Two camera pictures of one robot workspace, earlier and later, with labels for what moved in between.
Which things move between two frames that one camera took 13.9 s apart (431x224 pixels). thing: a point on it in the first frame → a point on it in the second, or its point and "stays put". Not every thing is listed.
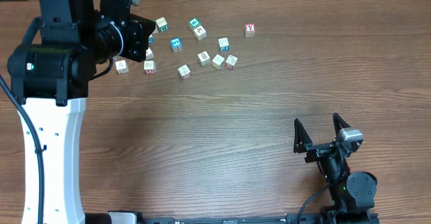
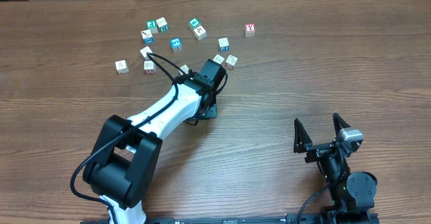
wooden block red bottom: x=184 y=72 stays put
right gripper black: x=318 y=150 stays put
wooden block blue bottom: x=223 y=44 stays put
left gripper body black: x=132 y=41 → x=212 y=107
